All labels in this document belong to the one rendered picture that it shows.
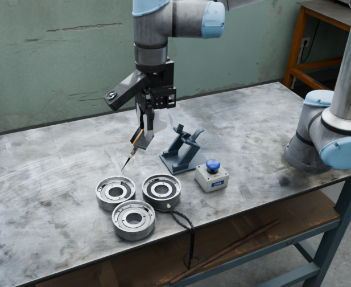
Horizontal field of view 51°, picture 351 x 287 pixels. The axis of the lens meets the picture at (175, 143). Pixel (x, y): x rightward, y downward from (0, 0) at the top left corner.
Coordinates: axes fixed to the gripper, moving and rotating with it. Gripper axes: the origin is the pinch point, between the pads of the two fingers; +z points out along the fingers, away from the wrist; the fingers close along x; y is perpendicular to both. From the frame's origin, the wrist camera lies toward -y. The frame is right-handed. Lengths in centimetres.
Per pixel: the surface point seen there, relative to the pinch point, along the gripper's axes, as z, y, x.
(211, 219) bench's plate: 17.1, 10.9, -19.4
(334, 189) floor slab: 98, 135, 33
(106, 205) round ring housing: 14.3, -13.3, -6.6
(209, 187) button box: 15.3, 15.2, -10.3
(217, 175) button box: 12.6, 18.0, -9.4
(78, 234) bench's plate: 16.9, -21.6, -10.9
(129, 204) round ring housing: 13.9, -7.6, -8.9
